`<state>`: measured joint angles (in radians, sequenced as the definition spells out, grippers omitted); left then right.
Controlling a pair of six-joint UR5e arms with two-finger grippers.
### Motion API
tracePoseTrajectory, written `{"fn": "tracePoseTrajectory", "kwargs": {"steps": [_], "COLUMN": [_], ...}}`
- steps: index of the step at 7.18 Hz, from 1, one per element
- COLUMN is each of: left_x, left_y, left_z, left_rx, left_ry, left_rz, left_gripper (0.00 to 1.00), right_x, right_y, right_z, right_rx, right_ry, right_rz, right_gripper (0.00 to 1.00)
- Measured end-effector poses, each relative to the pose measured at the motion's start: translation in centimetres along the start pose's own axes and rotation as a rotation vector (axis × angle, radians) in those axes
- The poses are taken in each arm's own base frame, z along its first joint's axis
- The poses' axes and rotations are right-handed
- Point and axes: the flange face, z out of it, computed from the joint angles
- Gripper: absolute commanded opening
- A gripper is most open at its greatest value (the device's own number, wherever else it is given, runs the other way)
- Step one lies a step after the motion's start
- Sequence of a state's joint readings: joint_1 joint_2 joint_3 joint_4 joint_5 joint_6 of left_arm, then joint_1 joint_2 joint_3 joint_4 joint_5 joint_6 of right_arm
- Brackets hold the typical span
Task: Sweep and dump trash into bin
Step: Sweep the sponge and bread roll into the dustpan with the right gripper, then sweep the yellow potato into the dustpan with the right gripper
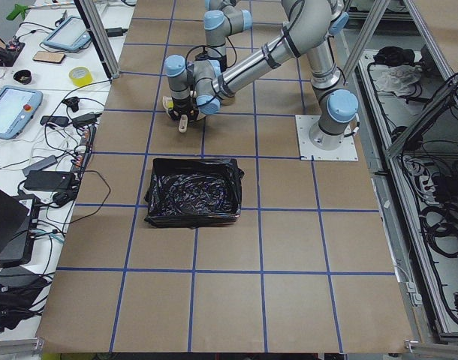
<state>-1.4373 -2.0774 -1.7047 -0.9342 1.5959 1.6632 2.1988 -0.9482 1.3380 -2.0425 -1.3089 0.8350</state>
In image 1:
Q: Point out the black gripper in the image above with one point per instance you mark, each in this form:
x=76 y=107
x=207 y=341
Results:
x=223 y=63
x=180 y=109

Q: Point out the beige plastic dustpan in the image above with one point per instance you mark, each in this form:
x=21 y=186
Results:
x=184 y=122

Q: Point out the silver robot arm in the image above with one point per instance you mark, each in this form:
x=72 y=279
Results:
x=197 y=88
x=221 y=20

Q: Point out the black lined trash bin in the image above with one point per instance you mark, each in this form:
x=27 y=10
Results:
x=192 y=193

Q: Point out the yellow tape roll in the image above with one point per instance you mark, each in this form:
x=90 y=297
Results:
x=80 y=76

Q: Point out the black webcam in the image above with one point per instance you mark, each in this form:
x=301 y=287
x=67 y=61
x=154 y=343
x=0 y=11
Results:
x=72 y=103

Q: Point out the far teach pendant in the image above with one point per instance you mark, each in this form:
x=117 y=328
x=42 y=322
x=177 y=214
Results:
x=70 y=36

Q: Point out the teach pendant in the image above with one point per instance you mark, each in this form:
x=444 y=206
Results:
x=17 y=107
x=70 y=36

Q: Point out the brown phone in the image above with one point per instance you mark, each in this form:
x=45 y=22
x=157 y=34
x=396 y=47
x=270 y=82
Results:
x=48 y=57

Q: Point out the small black bowl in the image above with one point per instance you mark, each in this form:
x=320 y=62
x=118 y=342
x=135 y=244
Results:
x=23 y=76

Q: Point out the black power adapter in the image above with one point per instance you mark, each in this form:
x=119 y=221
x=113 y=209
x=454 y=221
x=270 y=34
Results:
x=39 y=180

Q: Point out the near teach pendant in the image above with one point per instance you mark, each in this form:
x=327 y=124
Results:
x=17 y=107

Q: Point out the white crumpled cloth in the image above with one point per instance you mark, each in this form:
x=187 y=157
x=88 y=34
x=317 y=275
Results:
x=399 y=80

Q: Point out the black laptop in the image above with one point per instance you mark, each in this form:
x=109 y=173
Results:
x=18 y=222

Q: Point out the aluminium frame post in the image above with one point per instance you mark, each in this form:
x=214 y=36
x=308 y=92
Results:
x=94 y=26

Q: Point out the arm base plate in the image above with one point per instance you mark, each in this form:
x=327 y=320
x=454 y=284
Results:
x=315 y=145

